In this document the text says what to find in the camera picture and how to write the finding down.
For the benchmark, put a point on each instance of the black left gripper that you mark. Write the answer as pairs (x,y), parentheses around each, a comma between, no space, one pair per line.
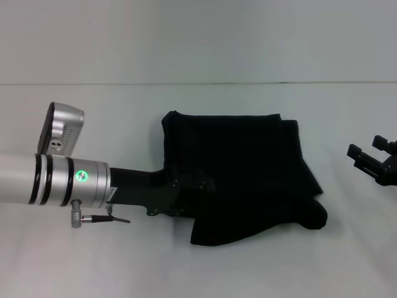
(142,189)

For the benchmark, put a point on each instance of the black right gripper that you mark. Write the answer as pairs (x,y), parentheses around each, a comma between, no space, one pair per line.
(389,172)

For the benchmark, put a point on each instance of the black t-shirt with FREE print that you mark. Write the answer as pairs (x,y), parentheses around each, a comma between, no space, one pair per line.
(242,167)

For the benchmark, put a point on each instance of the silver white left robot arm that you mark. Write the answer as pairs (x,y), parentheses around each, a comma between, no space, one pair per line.
(46,180)

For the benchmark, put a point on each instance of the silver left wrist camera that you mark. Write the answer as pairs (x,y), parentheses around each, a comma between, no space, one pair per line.
(62,130)

